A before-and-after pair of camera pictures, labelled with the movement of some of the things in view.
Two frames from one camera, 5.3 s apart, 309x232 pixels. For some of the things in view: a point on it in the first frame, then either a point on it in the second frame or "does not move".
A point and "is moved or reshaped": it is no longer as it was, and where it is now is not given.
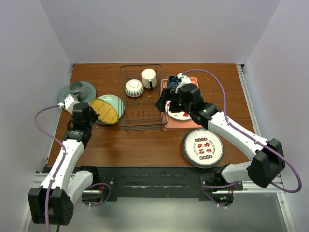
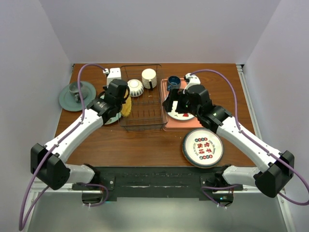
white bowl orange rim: x=134 y=88 does not move
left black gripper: x=94 y=116 → x=123 y=101
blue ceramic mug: x=172 y=82 does not move
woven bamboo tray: x=107 y=114 is moved or reshaped
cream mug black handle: x=149 y=78 does not move
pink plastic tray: x=171 y=125 does not move
